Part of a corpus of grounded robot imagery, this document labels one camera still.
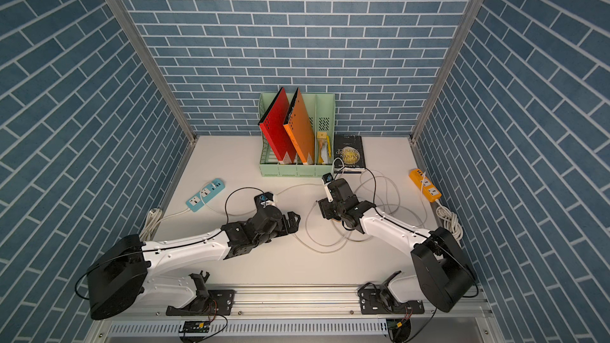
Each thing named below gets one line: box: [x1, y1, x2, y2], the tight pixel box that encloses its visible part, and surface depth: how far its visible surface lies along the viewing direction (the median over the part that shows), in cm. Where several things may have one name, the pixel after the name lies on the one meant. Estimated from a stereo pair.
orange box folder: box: [282, 87, 316, 166], surface depth 93 cm
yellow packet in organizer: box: [316, 131, 332, 165], surface depth 114 cm
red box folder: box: [257, 86, 297, 165], surface depth 91 cm
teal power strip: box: [185, 177, 226, 213], surface depth 98 cm
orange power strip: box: [408, 168, 443, 203], surface depth 100 cm
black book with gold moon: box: [333, 134, 367, 174], surface depth 114 cm
